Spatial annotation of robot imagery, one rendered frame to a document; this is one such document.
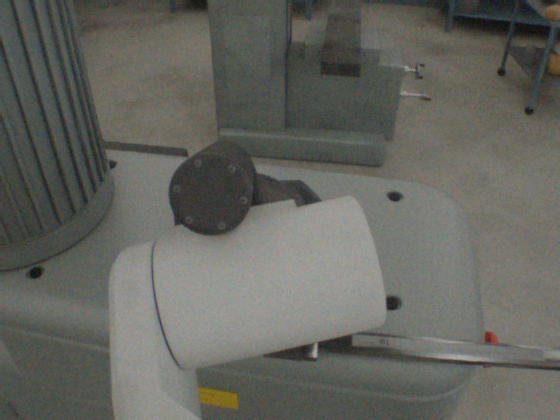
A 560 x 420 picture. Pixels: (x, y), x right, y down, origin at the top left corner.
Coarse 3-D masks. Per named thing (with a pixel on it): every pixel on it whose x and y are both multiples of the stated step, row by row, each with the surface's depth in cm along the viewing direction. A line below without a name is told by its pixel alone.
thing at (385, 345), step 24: (360, 336) 41; (384, 336) 41; (408, 336) 41; (312, 360) 39; (432, 360) 39; (456, 360) 39; (480, 360) 39; (504, 360) 39; (528, 360) 38; (552, 360) 38
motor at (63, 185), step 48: (0, 0) 34; (48, 0) 38; (0, 48) 36; (48, 48) 39; (0, 96) 37; (48, 96) 41; (0, 144) 39; (48, 144) 43; (96, 144) 51; (0, 192) 42; (48, 192) 45; (96, 192) 51; (0, 240) 45; (48, 240) 46
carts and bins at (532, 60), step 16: (528, 0) 433; (544, 0) 435; (544, 16) 402; (512, 32) 470; (512, 48) 478; (528, 48) 452; (544, 48) 481; (528, 64) 449; (544, 64) 410; (544, 80) 427; (528, 112) 440
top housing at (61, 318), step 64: (128, 192) 55; (320, 192) 55; (384, 192) 55; (64, 256) 48; (384, 256) 48; (448, 256) 48; (0, 320) 45; (64, 320) 44; (448, 320) 42; (64, 384) 51; (256, 384) 43; (320, 384) 42; (384, 384) 40; (448, 384) 40
